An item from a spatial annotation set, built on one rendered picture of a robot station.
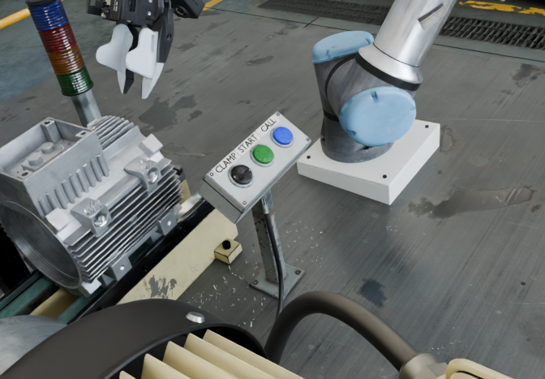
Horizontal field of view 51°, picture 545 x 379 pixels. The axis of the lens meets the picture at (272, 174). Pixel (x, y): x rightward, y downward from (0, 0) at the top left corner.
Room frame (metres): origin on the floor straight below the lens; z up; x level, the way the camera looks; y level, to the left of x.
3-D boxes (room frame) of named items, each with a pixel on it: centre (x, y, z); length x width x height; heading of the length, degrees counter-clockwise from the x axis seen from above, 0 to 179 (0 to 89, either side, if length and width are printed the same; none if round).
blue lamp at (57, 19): (1.06, 0.35, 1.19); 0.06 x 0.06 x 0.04
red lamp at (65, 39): (1.06, 0.35, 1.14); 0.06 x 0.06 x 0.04
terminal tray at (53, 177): (0.66, 0.30, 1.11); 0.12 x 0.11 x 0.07; 140
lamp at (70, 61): (1.06, 0.35, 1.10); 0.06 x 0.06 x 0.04
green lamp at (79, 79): (1.06, 0.35, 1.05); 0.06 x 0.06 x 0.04
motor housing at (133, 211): (0.69, 0.27, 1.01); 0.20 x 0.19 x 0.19; 140
